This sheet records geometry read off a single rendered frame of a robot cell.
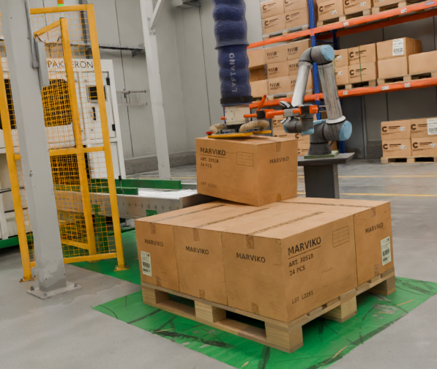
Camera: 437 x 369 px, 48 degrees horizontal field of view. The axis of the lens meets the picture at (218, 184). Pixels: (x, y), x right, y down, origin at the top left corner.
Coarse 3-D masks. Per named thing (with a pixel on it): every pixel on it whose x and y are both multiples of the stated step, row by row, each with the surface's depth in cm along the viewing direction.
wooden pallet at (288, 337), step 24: (144, 288) 313; (360, 288) 268; (384, 288) 289; (192, 312) 286; (216, 312) 268; (240, 312) 249; (312, 312) 239; (336, 312) 259; (240, 336) 252; (264, 336) 244; (288, 336) 227
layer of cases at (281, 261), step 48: (144, 240) 305; (192, 240) 270; (240, 240) 242; (288, 240) 226; (336, 240) 252; (384, 240) 285; (192, 288) 276; (240, 288) 247; (288, 288) 227; (336, 288) 253
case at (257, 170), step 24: (216, 144) 335; (240, 144) 318; (264, 144) 311; (288, 144) 328; (216, 168) 339; (240, 168) 321; (264, 168) 314; (288, 168) 331; (216, 192) 342; (240, 192) 325; (264, 192) 317; (288, 192) 334
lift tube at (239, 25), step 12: (216, 0) 326; (228, 0) 323; (240, 0) 326; (216, 12) 327; (228, 12) 323; (240, 12) 325; (216, 24) 330; (228, 24) 324; (240, 24) 326; (216, 36) 331; (228, 36) 326; (240, 36) 327; (216, 48) 338
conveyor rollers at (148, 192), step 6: (138, 192) 455; (144, 192) 458; (150, 192) 452; (156, 192) 445; (162, 192) 439; (168, 192) 433; (174, 192) 436; (180, 192) 430; (186, 192) 423; (192, 192) 417
